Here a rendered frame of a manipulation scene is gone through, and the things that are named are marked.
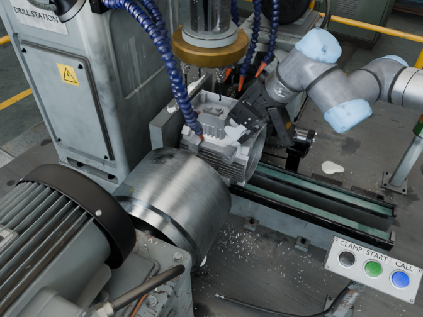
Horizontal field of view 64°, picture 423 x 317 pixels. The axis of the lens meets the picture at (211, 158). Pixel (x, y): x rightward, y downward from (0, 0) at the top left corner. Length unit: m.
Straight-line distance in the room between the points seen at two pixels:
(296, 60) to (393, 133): 0.95
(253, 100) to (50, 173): 0.47
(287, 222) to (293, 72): 0.49
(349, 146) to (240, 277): 0.71
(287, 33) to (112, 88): 0.69
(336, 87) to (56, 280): 0.53
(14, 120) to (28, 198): 2.68
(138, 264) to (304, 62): 0.46
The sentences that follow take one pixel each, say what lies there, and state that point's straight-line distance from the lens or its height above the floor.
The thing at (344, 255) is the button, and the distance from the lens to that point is 0.75.
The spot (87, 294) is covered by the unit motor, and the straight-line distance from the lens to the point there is 0.51.
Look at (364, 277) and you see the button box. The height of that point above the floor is 1.05.
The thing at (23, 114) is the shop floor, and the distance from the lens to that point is 3.17.
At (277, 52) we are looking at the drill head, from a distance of 1.19.
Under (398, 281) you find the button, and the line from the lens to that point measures 0.77.
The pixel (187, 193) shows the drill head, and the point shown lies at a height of 1.15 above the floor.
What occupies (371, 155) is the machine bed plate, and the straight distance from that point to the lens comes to 1.42.
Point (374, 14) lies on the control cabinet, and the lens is 4.04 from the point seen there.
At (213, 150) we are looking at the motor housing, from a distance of 0.91.
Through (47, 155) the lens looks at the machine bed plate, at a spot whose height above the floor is 0.80.
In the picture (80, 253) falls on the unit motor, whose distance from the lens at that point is 0.46.
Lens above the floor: 1.68
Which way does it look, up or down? 44 degrees down
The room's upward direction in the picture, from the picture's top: 1 degrees clockwise
